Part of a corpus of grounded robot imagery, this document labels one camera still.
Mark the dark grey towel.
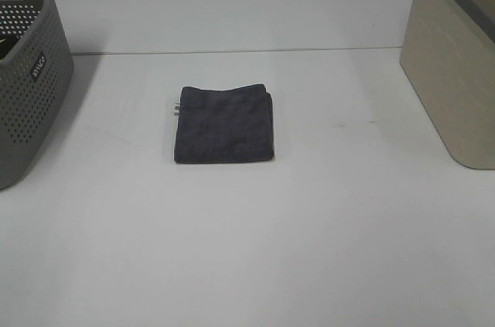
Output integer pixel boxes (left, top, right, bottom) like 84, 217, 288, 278
174, 84, 275, 165

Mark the beige plastic basket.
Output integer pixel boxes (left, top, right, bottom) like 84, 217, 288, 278
400, 0, 494, 170

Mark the grey perforated plastic basket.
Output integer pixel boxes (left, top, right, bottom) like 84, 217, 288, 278
1, 0, 73, 189

